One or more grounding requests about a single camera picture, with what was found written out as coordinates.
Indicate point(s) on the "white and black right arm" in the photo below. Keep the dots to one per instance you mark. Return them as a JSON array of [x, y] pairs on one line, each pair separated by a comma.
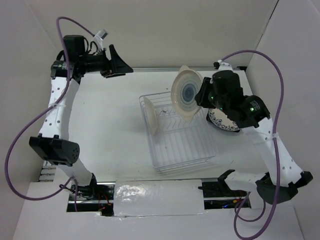
[[284, 177]]

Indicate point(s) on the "cream plate with blue centre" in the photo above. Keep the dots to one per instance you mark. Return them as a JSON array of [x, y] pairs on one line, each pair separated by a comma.
[[185, 87]]

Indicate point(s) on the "orange rimmed petal pattern plate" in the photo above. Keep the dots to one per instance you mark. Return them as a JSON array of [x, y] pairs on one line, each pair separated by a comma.
[[151, 115]]

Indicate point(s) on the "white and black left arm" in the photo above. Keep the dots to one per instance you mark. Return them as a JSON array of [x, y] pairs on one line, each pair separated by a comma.
[[52, 143]]

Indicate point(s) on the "silver taped front panel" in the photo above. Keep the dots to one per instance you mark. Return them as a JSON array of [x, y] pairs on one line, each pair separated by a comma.
[[158, 198]]

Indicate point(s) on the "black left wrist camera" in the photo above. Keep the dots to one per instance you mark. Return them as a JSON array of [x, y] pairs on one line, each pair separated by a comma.
[[75, 44]]

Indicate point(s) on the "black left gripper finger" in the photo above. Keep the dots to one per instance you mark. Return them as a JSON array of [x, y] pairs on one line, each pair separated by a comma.
[[118, 65], [106, 74]]

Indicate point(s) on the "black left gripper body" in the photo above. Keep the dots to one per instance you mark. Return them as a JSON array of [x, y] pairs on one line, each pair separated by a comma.
[[99, 63]]

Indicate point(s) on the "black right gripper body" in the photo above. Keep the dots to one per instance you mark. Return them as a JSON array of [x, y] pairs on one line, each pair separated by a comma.
[[207, 97]]

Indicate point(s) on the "white wire dish rack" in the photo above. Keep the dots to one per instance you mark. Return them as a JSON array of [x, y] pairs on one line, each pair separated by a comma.
[[177, 144]]

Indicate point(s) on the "blue and white patterned plate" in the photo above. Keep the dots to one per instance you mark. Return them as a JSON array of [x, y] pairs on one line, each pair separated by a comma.
[[223, 121]]

